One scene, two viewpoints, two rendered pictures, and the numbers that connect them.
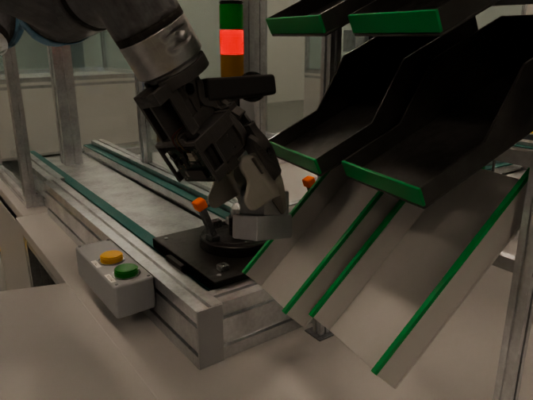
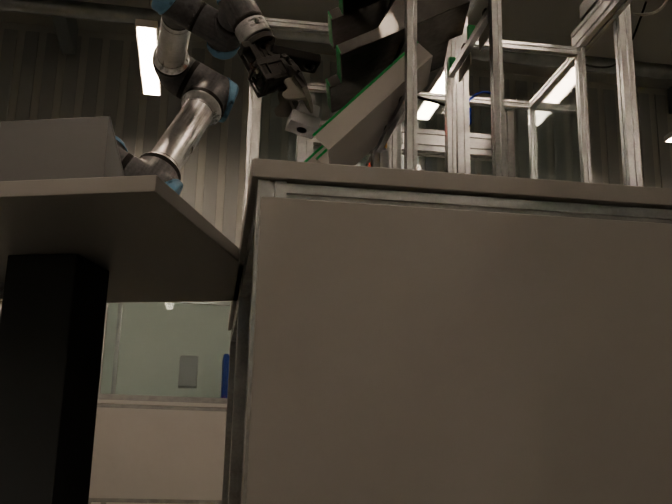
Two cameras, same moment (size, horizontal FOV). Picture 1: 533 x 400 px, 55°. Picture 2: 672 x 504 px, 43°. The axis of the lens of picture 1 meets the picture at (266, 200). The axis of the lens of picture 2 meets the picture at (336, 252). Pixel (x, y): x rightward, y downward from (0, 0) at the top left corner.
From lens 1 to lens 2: 155 cm
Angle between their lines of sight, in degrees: 42
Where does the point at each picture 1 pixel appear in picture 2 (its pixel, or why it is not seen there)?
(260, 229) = (294, 115)
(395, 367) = (327, 136)
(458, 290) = (369, 101)
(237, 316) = not seen: hidden behind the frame
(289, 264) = not seen: hidden behind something
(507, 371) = (407, 152)
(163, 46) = (248, 23)
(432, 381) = not seen: hidden behind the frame
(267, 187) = (299, 92)
